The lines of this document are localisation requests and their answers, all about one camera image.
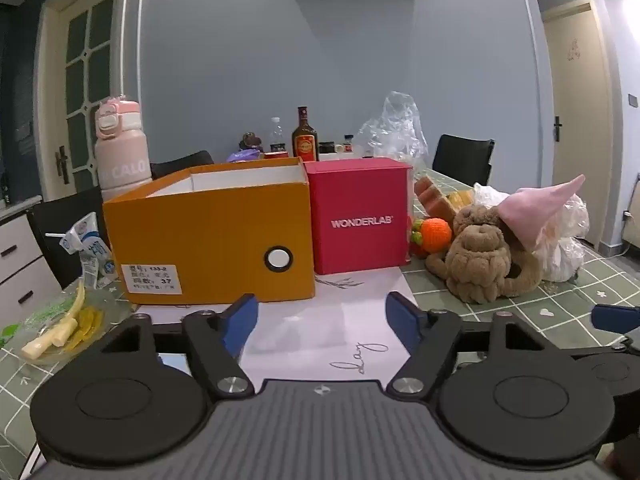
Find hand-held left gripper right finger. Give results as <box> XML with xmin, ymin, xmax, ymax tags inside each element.
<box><xmin>385</xmin><ymin>291</ymin><xmax>543</xmax><ymax>400</ymax></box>

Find white milk carton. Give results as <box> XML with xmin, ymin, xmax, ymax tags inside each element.
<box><xmin>59</xmin><ymin>212</ymin><xmax>118</xmax><ymax>291</ymax></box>

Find brown plush bread loaf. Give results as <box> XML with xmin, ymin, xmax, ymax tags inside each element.
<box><xmin>414</xmin><ymin>176</ymin><xmax>456</xmax><ymax>220</ymax></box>

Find red box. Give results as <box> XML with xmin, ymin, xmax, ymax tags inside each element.
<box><xmin>303</xmin><ymin>157</ymin><xmax>415</xmax><ymax>276</ymax></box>

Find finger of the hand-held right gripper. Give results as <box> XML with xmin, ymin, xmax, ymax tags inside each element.
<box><xmin>590</xmin><ymin>304</ymin><xmax>640</xmax><ymax>334</ymax></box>

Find brown plush toy pink hat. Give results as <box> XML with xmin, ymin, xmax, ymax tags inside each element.
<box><xmin>425</xmin><ymin>175</ymin><xmax>586</xmax><ymax>306</ymax></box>

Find yellow soft toy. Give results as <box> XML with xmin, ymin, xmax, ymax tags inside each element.
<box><xmin>446</xmin><ymin>191</ymin><xmax>476</xmax><ymax>213</ymax></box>

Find white cabinet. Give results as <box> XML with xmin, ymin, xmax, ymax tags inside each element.
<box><xmin>0</xmin><ymin>200</ymin><xmax>63</xmax><ymax>331</ymax></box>

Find black chair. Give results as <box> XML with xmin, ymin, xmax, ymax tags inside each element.
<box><xmin>432</xmin><ymin>134</ymin><xmax>497</xmax><ymax>186</ymax></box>
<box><xmin>26</xmin><ymin>186</ymin><xmax>108</xmax><ymax>288</ymax></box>
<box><xmin>150</xmin><ymin>150</ymin><xmax>215</xmax><ymax>181</ymax></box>

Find orange knitted toy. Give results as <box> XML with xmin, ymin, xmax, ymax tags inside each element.
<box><xmin>409</xmin><ymin>217</ymin><xmax>453</xmax><ymax>259</ymax></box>

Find clear water bottle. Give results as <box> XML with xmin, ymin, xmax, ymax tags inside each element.
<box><xmin>268</xmin><ymin>117</ymin><xmax>287</xmax><ymax>153</ymax></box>

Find beige door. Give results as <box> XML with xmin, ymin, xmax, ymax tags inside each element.
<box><xmin>542</xmin><ymin>0</ymin><xmax>616</xmax><ymax>256</ymax></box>

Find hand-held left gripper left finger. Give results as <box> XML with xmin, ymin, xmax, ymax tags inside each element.
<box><xmin>100</xmin><ymin>292</ymin><xmax>260</xmax><ymax>400</ymax></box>

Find brown liquor bottle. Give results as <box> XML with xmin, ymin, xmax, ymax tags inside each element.
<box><xmin>292</xmin><ymin>106</ymin><xmax>319</xmax><ymax>162</ymax></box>

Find glass-paned door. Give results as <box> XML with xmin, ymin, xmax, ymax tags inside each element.
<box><xmin>37</xmin><ymin>0</ymin><xmax>126</xmax><ymax>201</ymax></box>

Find clear plastic bag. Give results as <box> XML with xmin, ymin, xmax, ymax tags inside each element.
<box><xmin>357</xmin><ymin>91</ymin><xmax>430</xmax><ymax>171</ymax></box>

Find orange cardboard box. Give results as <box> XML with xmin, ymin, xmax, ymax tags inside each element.
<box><xmin>102</xmin><ymin>157</ymin><xmax>317</xmax><ymax>306</ymax></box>

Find pink water bottle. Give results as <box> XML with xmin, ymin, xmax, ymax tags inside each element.
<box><xmin>94</xmin><ymin>95</ymin><xmax>153</xmax><ymax>203</ymax></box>

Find white plastic bag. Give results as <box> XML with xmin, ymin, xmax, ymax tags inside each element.
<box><xmin>472</xmin><ymin>182</ymin><xmax>591</xmax><ymax>283</ymax></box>

